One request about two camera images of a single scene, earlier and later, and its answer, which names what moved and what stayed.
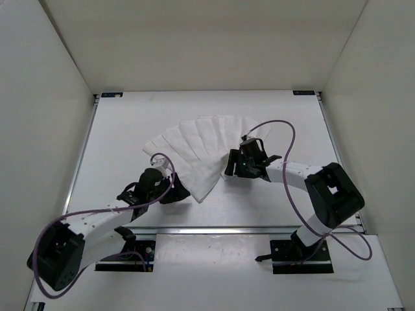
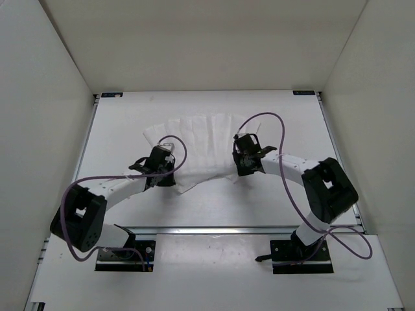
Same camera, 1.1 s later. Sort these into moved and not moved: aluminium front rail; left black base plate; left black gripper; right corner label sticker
Moved: left black gripper
Not moved: left black base plate; right corner label sticker; aluminium front rail
